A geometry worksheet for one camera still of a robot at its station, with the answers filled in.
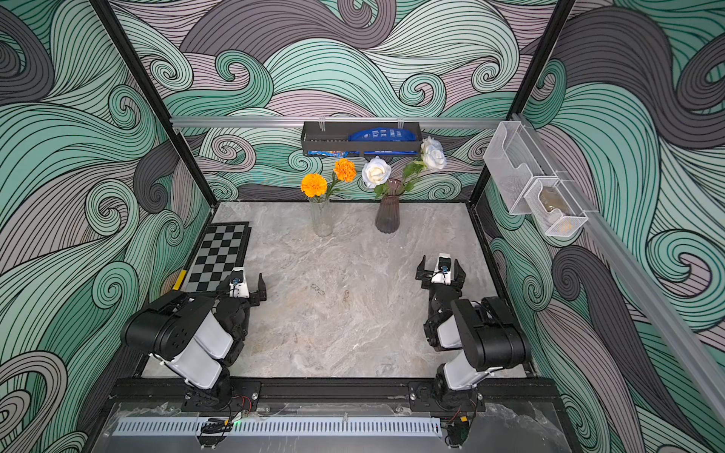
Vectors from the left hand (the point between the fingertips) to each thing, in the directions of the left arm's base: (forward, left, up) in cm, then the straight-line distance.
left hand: (243, 274), depth 88 cm
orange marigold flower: (+15, -24, +24) cm, 37 cm away
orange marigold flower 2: (+22, -32, +25) cm, 46 cm away
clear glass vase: (+21, -24, +4) cm, 32 cm away
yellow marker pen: (+4, +27, -11) cm, 30 cm away
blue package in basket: (+38, -45, +27) cm, 64 cm away
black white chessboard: (+13, +13, -6) cm, 20 cm away
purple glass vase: (+25, -48, +4) cm, 54 cm away
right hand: (+3, -64, +4) cm, 64 cm away
